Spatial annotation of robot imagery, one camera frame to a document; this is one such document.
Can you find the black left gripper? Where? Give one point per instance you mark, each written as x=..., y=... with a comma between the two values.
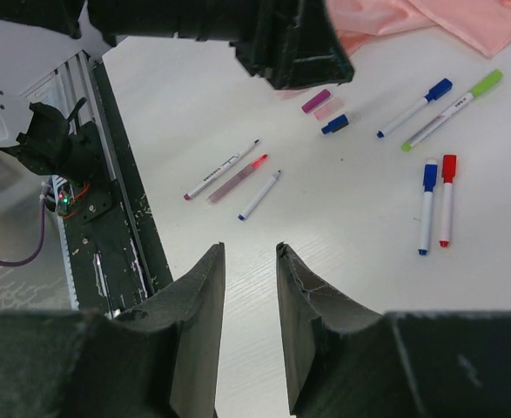
x=290, y=43

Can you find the pink satin cloth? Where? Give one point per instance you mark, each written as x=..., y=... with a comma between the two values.
x=484, y=25

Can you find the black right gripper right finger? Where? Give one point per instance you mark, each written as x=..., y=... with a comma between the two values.
x=342, y=359

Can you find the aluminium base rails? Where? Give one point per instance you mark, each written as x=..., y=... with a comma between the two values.
x=64, y=86

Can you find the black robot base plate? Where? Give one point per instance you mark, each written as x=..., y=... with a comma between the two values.
x=117, y=257

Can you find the blue capped marker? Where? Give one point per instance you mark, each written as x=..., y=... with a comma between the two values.
x=429, y=183
x=256, y=200
x=436, y=92

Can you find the magenta capped whiteboard marker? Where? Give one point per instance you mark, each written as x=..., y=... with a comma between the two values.
x=220, y=170

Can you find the light blue cable duct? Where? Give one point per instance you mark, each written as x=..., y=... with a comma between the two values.
x=56, y=183

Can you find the lime green capped marker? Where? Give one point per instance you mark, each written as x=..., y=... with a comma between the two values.
x=481, y=88

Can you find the pink translucent highlighter pen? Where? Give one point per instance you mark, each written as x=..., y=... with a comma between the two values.
x=237, y=179

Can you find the magenta pen cap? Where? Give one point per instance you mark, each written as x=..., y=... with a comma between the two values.
x=316, y=101

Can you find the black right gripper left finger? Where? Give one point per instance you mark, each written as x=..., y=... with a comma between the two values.
x=157, y=359

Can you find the translucent pink highlighter cap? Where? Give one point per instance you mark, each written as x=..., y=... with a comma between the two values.
x=332, y=106

